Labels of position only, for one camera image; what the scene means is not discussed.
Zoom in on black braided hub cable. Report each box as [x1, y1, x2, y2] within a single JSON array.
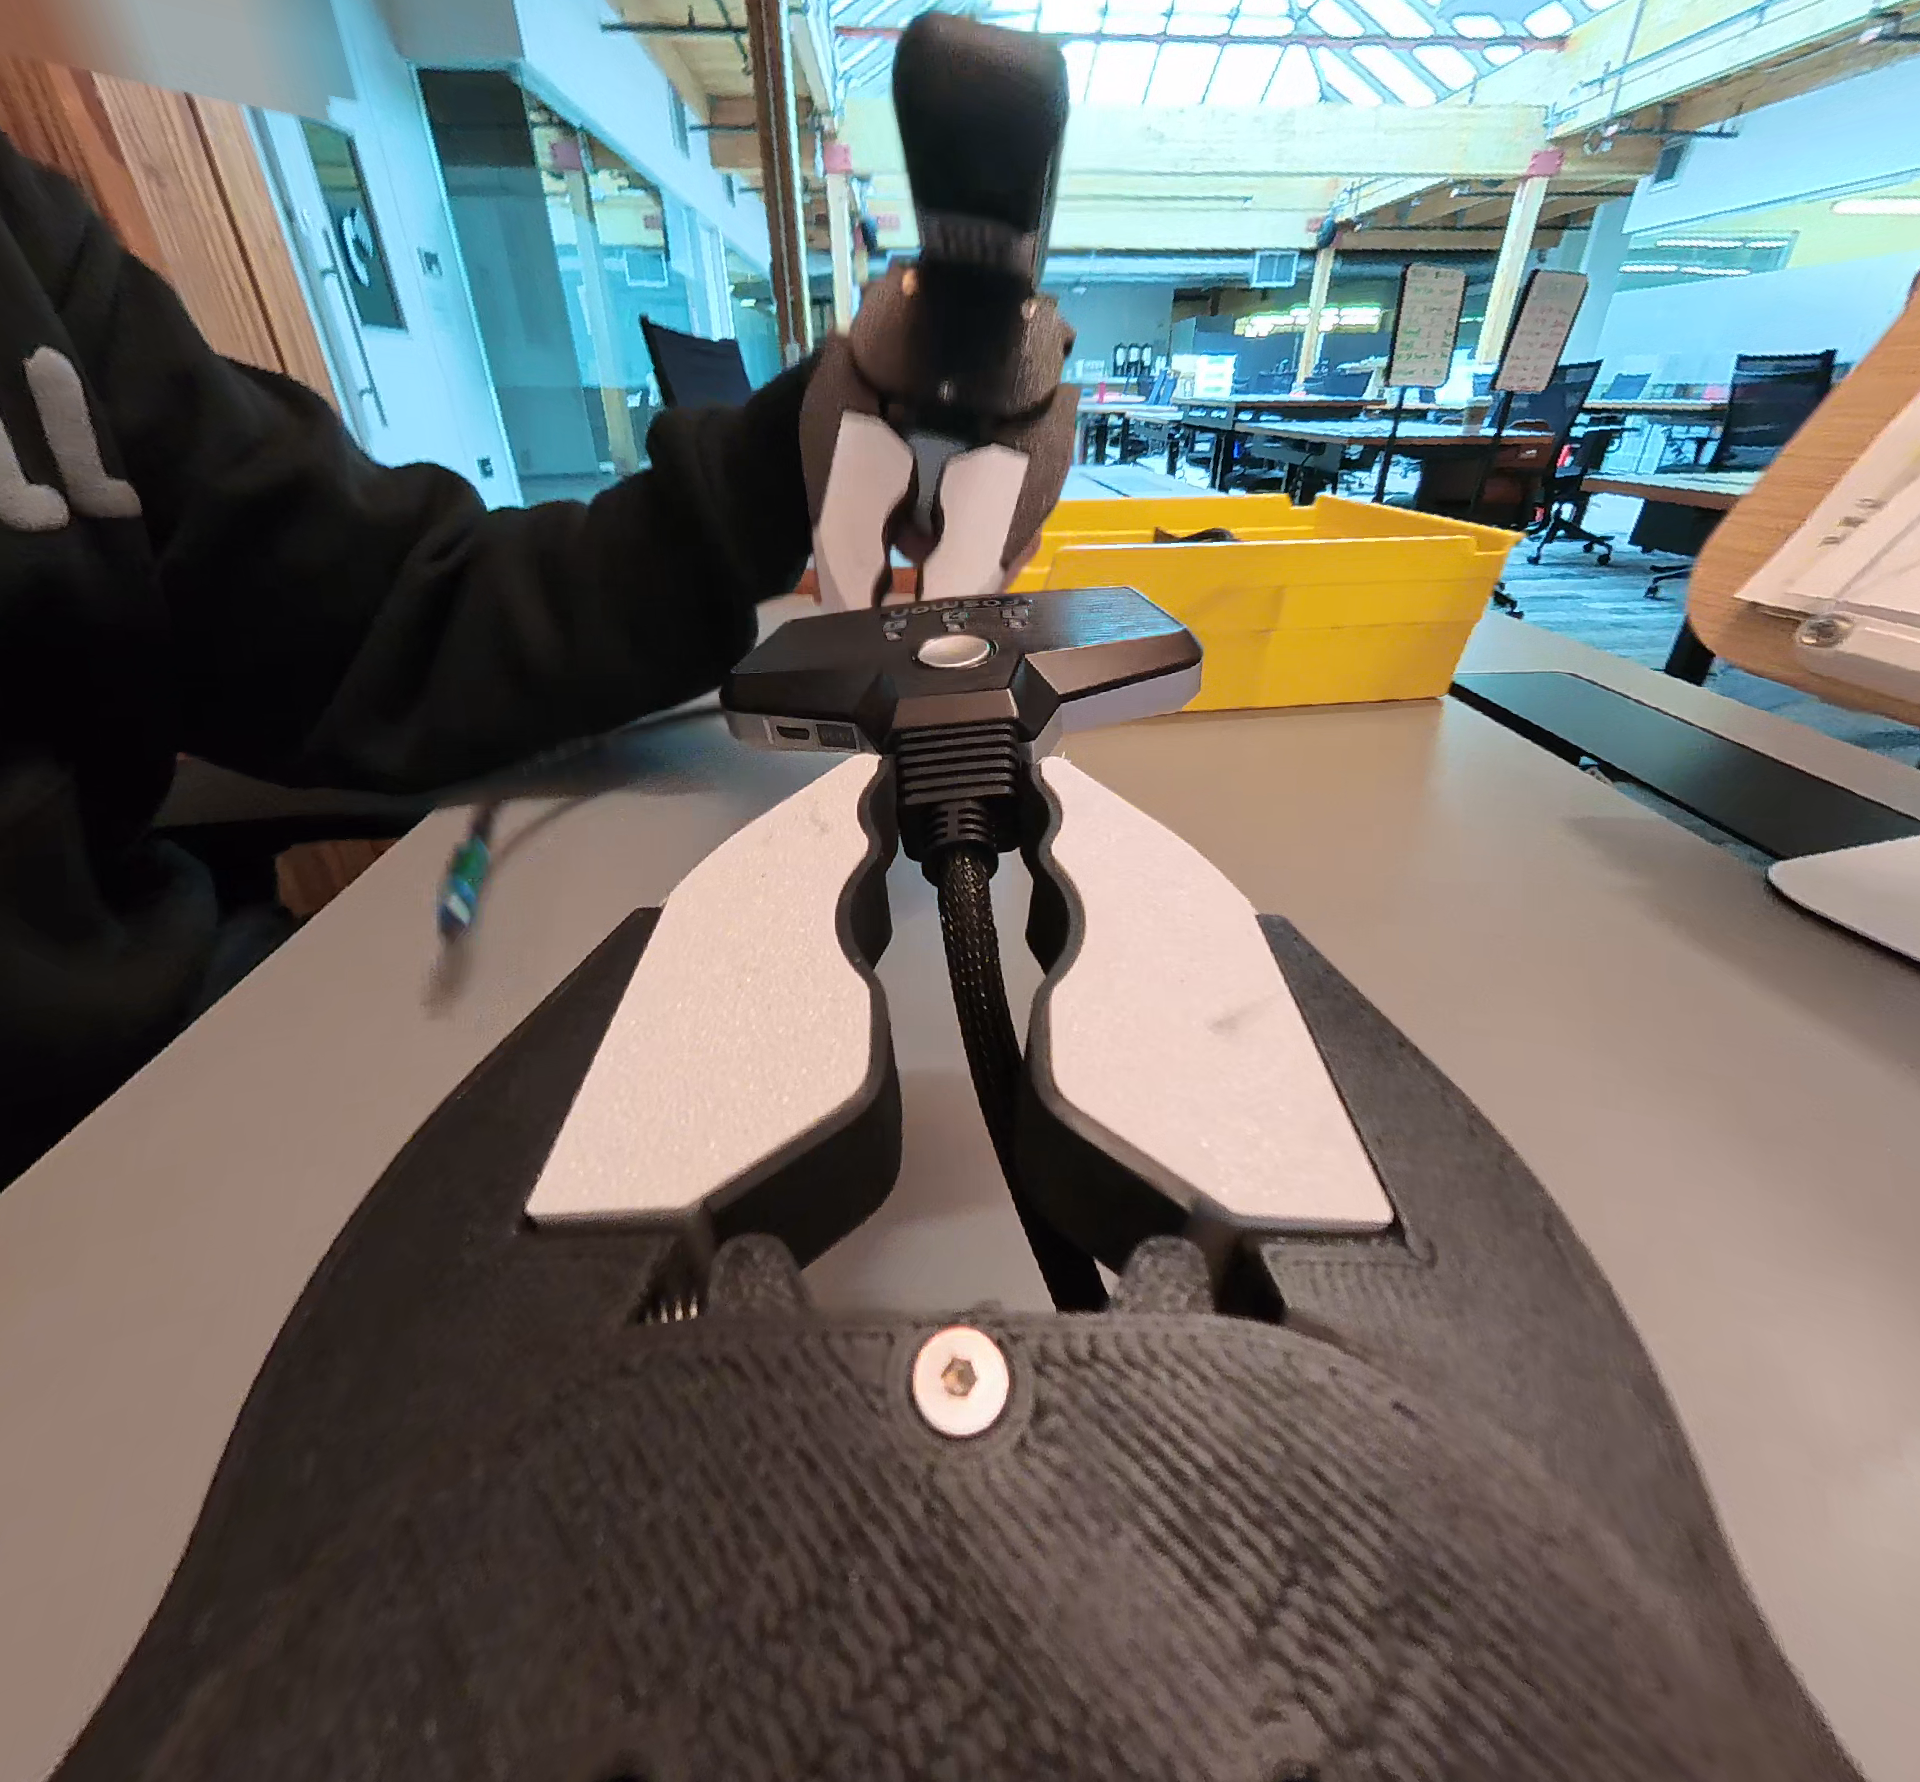
[[932, 843, 1116, 1318]]

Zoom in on silver monitor base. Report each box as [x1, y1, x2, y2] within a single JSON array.
[[1765, 840, 1920, 971]]

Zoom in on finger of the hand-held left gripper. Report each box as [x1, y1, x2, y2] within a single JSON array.
[[916, 439, 1039, 601], [813, 407, 922, 614]]

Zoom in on black office chair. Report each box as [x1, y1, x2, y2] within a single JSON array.
[[1521, 359, 1625, 573], [1646, 351, 1844, 601], [638, 315, 755, 413]]

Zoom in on long office table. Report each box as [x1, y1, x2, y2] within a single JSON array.
[[1078, 394, 1560, 497]]

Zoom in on yellow plastic bin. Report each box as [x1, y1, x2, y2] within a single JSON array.
[[1004, 493, 1525, 715]]

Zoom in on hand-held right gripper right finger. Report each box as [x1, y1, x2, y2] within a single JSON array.
[[1026, 755, 1402, 1275]]

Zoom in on wooden office desk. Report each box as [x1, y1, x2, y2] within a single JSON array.
[[1579, 463, 1770, 515]]

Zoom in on black usb hub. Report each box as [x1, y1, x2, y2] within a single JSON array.
[[721, 584, 1205, 853]]

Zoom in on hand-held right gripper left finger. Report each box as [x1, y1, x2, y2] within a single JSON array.
[[526, 755, 905, 1268]]

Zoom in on white paper sheets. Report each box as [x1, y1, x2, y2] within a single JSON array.
[[1737, 439, 1920, 707]]

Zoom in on green plug usb cable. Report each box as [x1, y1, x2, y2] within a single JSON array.
[[426, 789, 605, 1006]]

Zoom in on person's left forearm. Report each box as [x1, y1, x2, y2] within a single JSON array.
[[299, 359, 826, 795]]

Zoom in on standing whiteboard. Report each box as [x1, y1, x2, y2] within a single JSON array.
[[1489, 267, 1590, 394], [1384, 261, 1471, 392]]

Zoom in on wooden board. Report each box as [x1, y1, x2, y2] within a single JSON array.
[[1692, 308, 1920, 768]]

